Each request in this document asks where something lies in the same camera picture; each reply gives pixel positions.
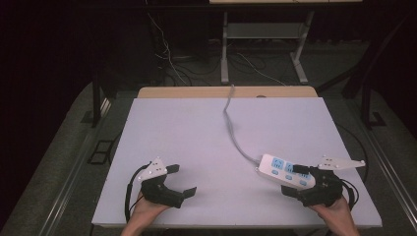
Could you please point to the white power strip blue sockets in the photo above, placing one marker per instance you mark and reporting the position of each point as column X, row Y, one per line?
column 278, row 168

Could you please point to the black metal stand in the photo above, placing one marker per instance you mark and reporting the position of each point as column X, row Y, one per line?
column 96, row 98
column 367, row 105

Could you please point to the person's left hand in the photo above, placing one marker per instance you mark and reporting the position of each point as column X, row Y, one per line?
column 146, row 208

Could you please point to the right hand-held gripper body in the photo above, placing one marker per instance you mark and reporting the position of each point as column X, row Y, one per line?
column 326, row 188

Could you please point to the white metal desk frame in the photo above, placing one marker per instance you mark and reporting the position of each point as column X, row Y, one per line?
column 224, row 49

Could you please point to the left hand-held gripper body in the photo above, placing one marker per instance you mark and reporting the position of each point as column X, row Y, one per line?
column 154, row 170

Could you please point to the aluminium rail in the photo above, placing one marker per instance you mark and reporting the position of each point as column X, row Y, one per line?
column 82, row 154
column 390, row 164

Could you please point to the person's right hand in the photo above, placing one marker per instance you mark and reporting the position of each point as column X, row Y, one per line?
column 334, row 211

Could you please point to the black rectangular floor frame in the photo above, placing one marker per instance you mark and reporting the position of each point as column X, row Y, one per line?
column 101, row 152

